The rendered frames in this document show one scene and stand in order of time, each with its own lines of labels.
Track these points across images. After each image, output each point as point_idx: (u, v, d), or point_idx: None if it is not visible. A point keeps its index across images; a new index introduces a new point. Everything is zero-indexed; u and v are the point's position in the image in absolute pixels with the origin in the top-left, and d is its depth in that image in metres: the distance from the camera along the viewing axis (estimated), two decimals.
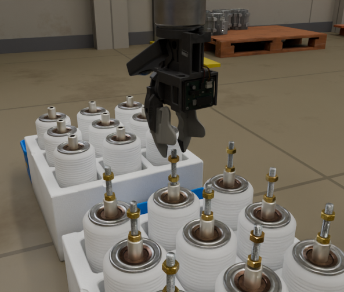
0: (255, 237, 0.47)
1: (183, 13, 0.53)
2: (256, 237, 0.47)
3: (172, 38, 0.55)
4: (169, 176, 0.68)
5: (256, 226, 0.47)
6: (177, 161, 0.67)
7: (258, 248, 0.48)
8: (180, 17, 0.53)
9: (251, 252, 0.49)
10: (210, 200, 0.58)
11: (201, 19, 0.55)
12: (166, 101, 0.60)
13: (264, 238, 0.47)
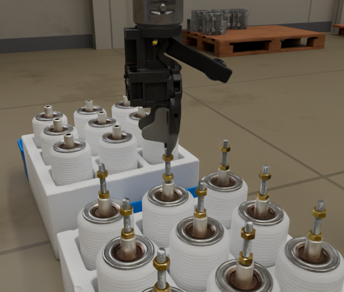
0: (246, 233, 0.47)
1: None
2: (247, 233, 0.47)
3: None
4: (170, 175, 0.68)
5: (246, 222, 0.47)
6: (169, 156, 0.68)
7: (249, 244, 0.48)
8: None
9: (242, 249, 0.49)
10: (203, 197, 0.58)
11: (136, 18, 0.56)
12: None
13: (254, 235, 0.48)
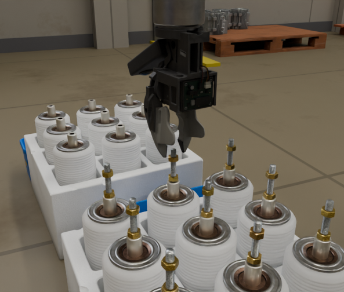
0: (255, 233, 0.47)
1: (181, 13, 0.53)
2: (256, 233, 0.47)
3: (170, 38, 0.55)
4: (174, 177, 0.68)
5: (256, 222, 0.47)
6: (176, 158, 0.68)
7: (258, 244, 0.48)
8: (178, 17, 0.53)
9: (251, 248, 0.48)
10: (210, 197, 0.57)
11: (200, 19, 0.54)
12: (165, 101, 0.60)
13: (263, 235, 0.47)
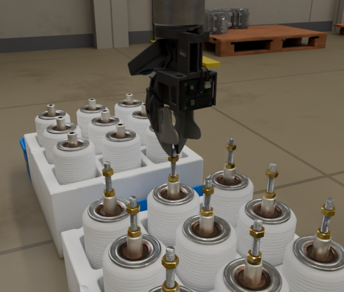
0: (256, 232, 0.47)
1: (181, 13, 0.53)
2: (256, 232, 0.47)
3: (170, 38, 0.55)
4: (170, 174, 0.69)
5: (256, 221, 0.47)
6: (173, 161, 0.66)
7: (258, 243, 0.48)
8: (178, 17, 0.53)
9: (251, 247, 0.48)
10: (210, 196, 0.57)
11: (199, 19, 0.54)
12: (165, 101, 0.60)
13: (264, 233, 0.47)
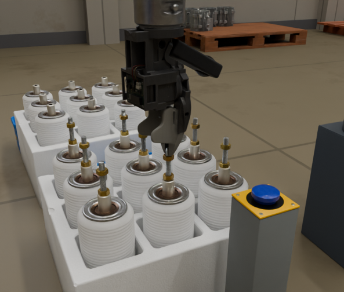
0: (173, 154, 0.67)
1: (133, 11, 0.56)
2: (173, 154, 0.67)
3: None
4: (125, 131, 0.88)
5: None
6: (125, 117, 0.88)
7: (170, 163, 0.68)
8: (134, 14, 0.57)
9: (169, 170, 0.68)
10: (144, 139, 0.77)
11: (143, 19, 0.54)
12: None
13: None
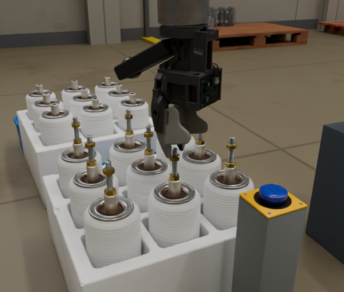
0: (173, 157, 0.66)
1: (195, 13, 0.54)
2: (174, 157, 0.66)
3: (185, 37, 0.55)
4: (130, 131, 0.87)
5: (173, 149, 0.66)
6: (130, 116, 0.88)
7: (176, 165, 0.67)
8: (193, 16, 0.54)
9: (172, 170, 0.68)
10: (149, 139, 0.77)
11: (207, 18, 0.56)
12: (173, 101, 0.60)
13: (179, 157, 0.67)
